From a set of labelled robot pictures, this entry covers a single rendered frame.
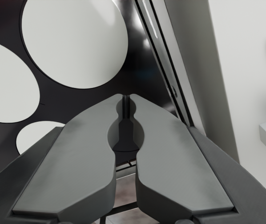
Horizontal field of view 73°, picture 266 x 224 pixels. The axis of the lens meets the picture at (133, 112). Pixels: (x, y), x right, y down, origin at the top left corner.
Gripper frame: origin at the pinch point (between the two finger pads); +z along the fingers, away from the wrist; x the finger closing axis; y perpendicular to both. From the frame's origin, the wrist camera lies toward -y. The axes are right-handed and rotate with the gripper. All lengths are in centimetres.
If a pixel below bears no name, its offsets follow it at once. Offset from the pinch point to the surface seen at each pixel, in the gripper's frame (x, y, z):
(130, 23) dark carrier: 0.4, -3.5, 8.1
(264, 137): 11.6, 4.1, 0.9
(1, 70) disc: -13.0, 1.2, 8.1
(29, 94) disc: -10.9, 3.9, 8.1
